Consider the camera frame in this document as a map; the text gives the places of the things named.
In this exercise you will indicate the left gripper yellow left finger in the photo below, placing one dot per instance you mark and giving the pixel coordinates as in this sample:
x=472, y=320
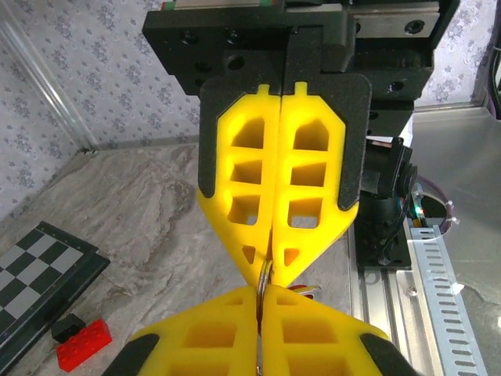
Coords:
x=207, y=340

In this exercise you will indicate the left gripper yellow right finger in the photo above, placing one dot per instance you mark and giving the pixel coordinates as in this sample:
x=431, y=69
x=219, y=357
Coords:
x=321, y=340

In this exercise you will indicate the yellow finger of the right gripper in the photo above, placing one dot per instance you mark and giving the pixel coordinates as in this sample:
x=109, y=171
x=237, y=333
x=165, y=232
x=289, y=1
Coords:
x=223, y=164
x=336, y=156

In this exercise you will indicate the silver metal keyring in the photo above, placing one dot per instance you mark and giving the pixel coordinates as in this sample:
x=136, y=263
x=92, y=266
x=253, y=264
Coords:
x=265, y=276

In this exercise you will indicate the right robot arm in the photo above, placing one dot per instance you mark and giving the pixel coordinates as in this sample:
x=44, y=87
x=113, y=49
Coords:
x=375, y=211

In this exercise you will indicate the long aluminium profile beam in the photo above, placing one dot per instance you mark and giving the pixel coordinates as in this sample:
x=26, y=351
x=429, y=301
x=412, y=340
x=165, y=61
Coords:
x=375, y=305

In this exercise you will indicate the small controller circuit board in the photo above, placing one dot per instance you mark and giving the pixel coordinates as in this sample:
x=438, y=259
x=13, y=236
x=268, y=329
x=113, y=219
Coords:
x=419, y=211

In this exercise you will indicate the red toy brick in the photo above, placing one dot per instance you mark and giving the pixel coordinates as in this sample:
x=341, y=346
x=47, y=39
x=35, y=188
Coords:
x=84, y=346

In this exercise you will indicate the grey metal sheet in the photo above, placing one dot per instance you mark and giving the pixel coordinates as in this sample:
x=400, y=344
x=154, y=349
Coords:
x=469, y=164

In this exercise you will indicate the small black toy brick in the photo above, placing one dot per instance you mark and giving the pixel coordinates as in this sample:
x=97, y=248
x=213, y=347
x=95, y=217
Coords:
x=67, y=327

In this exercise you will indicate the folded black grey chessboard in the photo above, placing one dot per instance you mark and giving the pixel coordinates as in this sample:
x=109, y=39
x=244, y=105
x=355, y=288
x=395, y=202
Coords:
x=35, y=266

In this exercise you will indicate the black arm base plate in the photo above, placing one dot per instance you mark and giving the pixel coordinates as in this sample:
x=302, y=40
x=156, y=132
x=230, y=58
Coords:
x=385, y=254

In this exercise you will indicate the aluminium frame post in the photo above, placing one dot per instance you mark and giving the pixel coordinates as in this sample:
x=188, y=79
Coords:
x=43, y=70

